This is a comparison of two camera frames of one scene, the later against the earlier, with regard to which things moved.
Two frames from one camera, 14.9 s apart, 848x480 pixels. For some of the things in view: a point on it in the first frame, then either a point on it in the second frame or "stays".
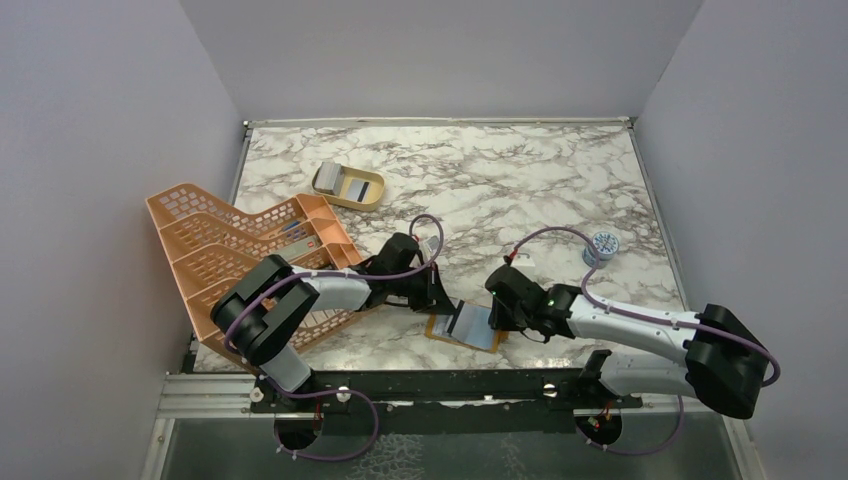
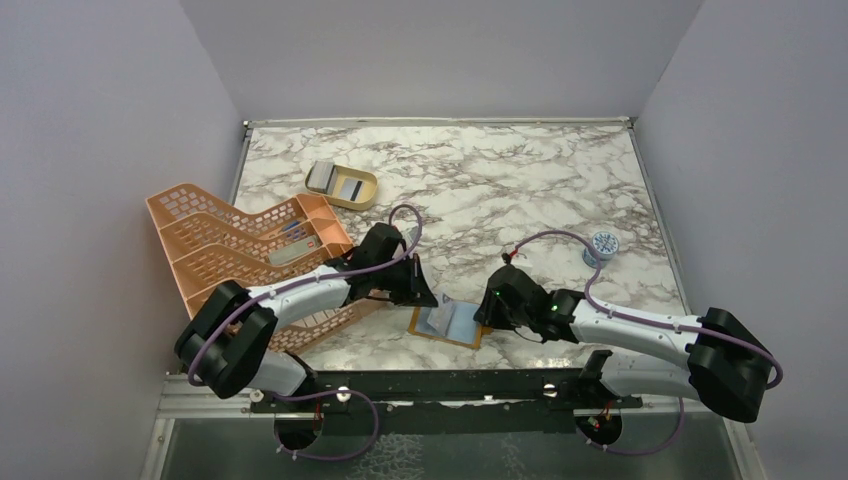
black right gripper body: x=509 y=319 stays
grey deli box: x=299 y=248 stays
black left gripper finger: x=438 y=300 → x=422 y=295
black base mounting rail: x=444 y=401 stays
